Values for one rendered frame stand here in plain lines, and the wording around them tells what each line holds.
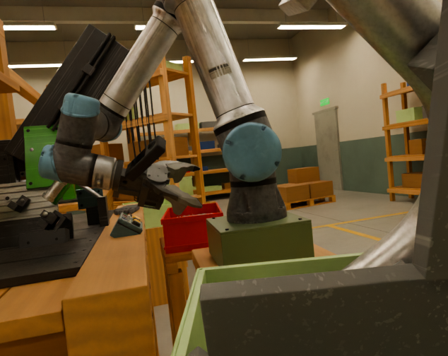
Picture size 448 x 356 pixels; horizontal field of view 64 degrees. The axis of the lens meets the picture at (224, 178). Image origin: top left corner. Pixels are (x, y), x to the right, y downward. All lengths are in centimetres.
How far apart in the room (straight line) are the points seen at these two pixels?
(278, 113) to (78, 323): 1077
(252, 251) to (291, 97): 1080
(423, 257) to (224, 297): 9
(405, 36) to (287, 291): 12
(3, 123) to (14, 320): 155
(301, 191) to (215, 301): 703
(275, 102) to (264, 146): 1057
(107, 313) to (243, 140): 39
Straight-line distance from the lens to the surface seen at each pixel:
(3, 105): 216
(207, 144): 989
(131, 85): 92
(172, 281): 125
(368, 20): 18
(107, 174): 81
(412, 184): 707
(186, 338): 31
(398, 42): 18
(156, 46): 92
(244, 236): 79
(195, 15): 77
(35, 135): 132
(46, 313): 68
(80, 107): 81
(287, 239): 82
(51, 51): 1077
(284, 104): 1137
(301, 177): 766
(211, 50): 75
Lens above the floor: 110
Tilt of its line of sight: 3 degrees down
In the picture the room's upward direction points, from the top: 6 degrees counter-clockwise
